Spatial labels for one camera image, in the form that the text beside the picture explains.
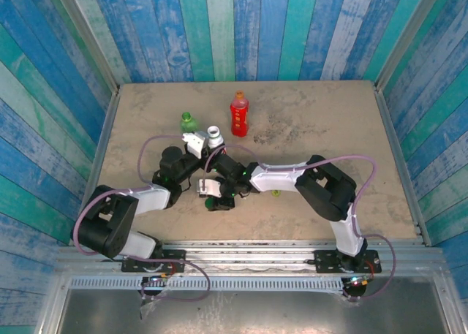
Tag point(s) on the white plastic bottle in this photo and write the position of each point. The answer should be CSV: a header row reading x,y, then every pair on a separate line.
x,y
215,136

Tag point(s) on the green tea plastic bottle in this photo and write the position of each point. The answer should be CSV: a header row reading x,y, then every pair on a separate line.
x,y
187,122

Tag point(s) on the light green bottle cap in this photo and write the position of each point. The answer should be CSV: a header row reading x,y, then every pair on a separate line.
x,y
276,193

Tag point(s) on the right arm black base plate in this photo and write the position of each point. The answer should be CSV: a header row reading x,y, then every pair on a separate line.
x,y
325,262

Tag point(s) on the red label plastic bottle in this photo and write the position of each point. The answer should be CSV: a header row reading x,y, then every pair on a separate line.
x,y
239,118

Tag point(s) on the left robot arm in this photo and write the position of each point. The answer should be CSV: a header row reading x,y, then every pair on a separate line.
x,y
106,231

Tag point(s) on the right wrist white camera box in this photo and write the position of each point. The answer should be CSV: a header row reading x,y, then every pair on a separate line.
x,y
210,188

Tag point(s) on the dark green bottle cap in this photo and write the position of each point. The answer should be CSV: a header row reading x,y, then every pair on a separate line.
x,y
209,202

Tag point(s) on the aluminium corner post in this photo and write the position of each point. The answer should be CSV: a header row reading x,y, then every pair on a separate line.
x,y
87,38
413,34

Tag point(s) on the aluminium mounting rail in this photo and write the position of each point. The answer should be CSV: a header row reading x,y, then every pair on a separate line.
x,y
248,255

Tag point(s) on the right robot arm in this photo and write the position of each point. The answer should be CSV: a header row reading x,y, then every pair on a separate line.
x,y
329,191

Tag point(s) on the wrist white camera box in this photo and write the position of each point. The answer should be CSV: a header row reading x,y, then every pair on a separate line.
x,y
210,188
195,144

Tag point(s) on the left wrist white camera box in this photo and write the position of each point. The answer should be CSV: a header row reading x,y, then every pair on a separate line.
x,y
195,144

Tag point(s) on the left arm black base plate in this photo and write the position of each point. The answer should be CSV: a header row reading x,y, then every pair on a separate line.
x,y
172,262

